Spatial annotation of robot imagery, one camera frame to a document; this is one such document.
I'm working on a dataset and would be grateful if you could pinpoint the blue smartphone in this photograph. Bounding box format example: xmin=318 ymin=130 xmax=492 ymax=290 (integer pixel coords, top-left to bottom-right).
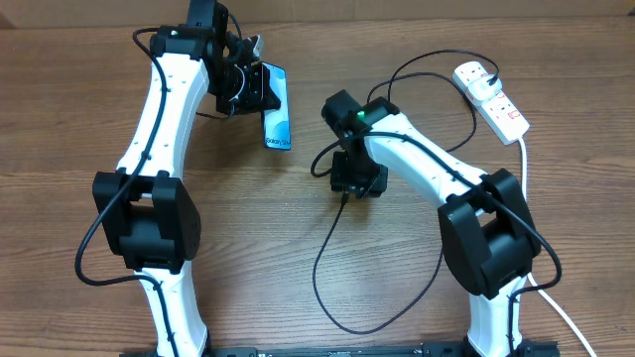
xmin=262 ymin=62 xmax=292 ymax=151

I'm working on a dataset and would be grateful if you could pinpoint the white power strip cord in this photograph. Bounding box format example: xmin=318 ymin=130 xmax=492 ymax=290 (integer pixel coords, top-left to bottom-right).
xmin=517 ymin=137 xmax=599 ymax=357

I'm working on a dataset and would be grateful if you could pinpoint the black charging cable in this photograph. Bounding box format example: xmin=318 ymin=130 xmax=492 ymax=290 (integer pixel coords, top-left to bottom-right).
xmin=312 ymin=49 xmax=500 ymax=336

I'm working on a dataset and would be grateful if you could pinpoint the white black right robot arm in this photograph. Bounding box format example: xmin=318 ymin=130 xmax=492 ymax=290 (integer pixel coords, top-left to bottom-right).
xmin=321 ymin=90 xmax=562 ymax=356

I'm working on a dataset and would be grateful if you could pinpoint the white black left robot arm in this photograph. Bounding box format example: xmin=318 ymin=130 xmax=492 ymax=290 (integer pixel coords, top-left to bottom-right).
xmin=92 ymin=0 xmax=292 ymax=356

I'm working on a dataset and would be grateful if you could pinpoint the white charger adapter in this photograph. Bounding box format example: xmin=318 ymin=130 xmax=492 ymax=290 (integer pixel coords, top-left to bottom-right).
xmin=467 ymin=74 xmax=502 ymax=105

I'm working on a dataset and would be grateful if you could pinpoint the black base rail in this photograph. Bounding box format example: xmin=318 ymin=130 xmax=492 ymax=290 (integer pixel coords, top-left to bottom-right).
xmin=119 ymin=340 xmax=561 ymax=357

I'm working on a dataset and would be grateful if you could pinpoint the white power strip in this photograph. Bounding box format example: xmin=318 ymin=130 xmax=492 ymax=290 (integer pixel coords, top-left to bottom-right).
xmin=452 ymin=61 xmax=530 ymax=145

